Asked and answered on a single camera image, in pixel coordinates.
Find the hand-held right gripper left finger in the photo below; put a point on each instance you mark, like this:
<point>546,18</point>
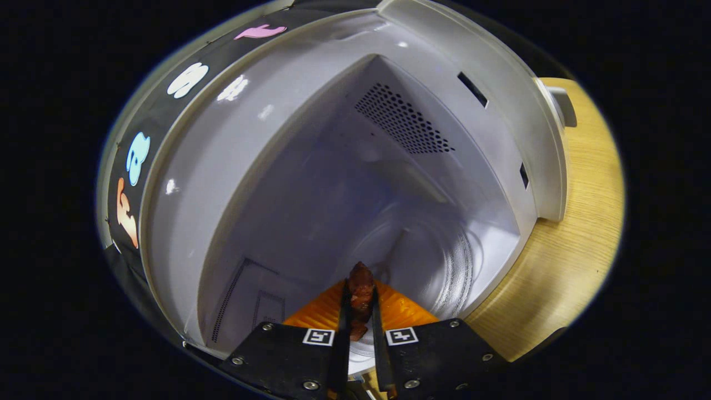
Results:
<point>344,333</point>

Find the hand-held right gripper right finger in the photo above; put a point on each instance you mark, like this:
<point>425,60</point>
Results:
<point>377,339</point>

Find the red meat slice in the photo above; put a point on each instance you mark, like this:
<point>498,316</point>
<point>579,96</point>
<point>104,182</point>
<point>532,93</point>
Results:
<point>361,291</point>

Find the white microwave oven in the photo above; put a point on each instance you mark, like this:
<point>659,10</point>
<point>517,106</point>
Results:
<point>311,194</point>

